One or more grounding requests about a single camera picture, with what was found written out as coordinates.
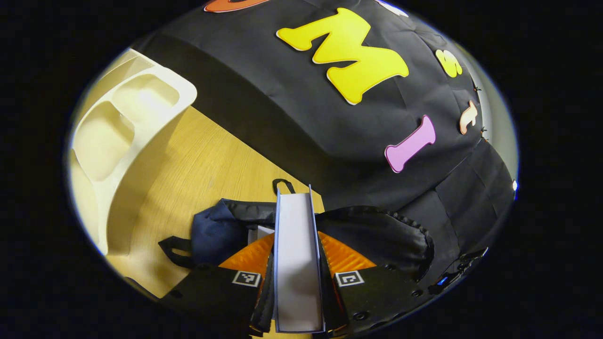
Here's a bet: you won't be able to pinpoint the blue schoolbag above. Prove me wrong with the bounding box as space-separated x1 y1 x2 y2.
158 178 435 283

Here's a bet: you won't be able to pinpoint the grey-blue book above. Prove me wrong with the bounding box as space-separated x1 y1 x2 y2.
272 185 326 334

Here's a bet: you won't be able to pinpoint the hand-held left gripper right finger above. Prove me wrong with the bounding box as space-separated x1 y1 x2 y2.
317 231 424 337

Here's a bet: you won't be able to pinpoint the white bookshelf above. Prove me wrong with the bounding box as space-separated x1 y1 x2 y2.
68 47 198 257

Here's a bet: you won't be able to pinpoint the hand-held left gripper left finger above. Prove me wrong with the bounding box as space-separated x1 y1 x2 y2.
163 233 276 337

